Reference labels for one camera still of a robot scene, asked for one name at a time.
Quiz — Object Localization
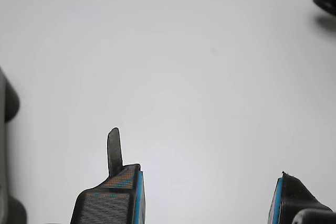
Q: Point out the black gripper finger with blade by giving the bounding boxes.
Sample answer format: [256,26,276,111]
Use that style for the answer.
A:
[69,126,146,224]

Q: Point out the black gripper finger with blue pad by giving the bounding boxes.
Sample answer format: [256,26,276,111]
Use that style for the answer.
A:
[267,170,333,224]

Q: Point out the grey holder with ridges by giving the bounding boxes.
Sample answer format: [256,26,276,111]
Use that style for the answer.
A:
[0,65,28,224]

